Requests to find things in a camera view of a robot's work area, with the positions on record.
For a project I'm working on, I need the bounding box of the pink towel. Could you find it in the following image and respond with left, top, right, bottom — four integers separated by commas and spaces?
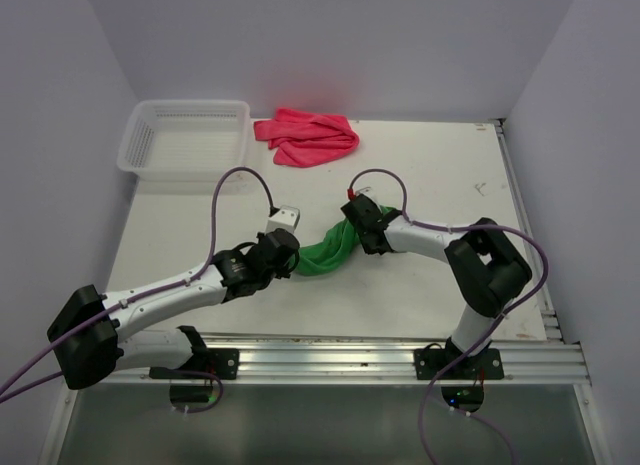
253, 108, 360, 168

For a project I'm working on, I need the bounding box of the white plastic basket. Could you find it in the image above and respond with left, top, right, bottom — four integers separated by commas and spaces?
117, 100, 251, 182

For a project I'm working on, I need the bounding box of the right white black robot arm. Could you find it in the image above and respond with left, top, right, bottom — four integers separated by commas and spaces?
341, 194, 532, 378

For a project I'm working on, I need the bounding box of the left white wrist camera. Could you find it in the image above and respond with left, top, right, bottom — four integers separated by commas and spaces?
264, 205, 300, 234

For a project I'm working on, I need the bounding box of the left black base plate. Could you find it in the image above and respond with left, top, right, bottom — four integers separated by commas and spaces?
149, 348, 240, 380

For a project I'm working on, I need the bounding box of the green towel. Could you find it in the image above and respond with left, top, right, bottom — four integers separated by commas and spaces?
293, 206, 401, 277

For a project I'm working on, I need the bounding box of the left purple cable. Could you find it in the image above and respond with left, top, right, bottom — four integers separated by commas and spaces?
0, 167, 281, 404

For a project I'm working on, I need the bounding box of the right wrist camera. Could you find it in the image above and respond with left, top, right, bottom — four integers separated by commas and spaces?
347, 187, 375, 200

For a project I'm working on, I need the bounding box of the aluminium mounting rail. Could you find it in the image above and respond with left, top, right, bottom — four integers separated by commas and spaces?
103, 333, 589, 386

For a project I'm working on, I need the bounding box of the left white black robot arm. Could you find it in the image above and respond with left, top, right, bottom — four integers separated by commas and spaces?
47, 228, 300, 390

